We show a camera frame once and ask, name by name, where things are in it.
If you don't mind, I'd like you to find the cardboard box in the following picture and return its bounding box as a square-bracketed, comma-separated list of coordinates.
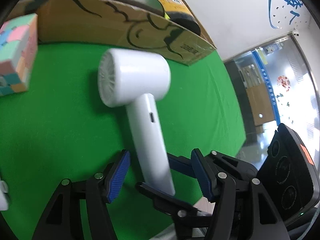
[5, 0, 216, 66]

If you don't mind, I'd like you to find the white hair dryer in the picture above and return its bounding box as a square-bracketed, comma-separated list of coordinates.
[98, 48, 175, 196]

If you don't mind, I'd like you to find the yellow black tube can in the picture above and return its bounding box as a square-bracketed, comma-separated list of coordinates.
[159, 0, 201, 36]

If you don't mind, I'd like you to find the pastel rubiks cube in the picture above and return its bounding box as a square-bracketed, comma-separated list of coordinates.
[0, 14, 38, 96]

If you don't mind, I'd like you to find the white plastic tray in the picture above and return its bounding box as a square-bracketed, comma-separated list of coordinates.
[0, 180, 9, 211]

